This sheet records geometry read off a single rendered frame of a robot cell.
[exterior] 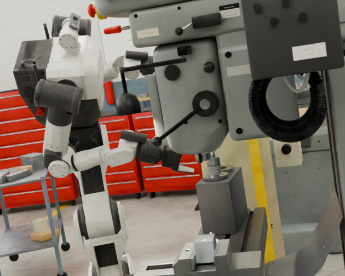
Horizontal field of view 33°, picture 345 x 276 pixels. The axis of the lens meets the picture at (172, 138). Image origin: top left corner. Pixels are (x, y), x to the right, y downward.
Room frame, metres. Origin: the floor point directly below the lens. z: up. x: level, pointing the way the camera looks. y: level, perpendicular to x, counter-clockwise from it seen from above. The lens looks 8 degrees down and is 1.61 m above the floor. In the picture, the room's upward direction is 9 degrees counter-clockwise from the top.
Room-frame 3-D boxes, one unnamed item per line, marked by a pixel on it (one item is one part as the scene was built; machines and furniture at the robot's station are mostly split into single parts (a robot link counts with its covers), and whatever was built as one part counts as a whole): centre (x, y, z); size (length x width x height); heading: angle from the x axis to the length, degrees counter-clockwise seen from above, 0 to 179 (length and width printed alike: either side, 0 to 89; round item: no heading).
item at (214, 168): (2.00, -0.13, 1.19); 0.05 x 0.05 x 0.06
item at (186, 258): (1.53, 0.01, 1.05); 0.12 x 0.06 x 0.04; 168
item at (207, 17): (1.54, -0.11, 1.66); 0.12 x 0.04 x 0.04; 77
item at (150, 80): (1.72, 0.03, 1.45); 0.04 x 0.04 x 0.21; 77
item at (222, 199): (2.05, -0.14, 1.06); 0.22 x 0.12 x 0.20; 161
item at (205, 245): (1.52, -0.04, 1.07); 0.06 x 0.05 x 0.06; 168
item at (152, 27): (1.68, -0.12, 1.68); 0.34 x 0.24 x 0.10; 77
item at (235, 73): (1.65, -0.27, 1.47); 0.24 x 0.19 x 0.26; 167
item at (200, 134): (1.69, -0.08, 1.47); 0.21 x 0.19 x 0.32; 167
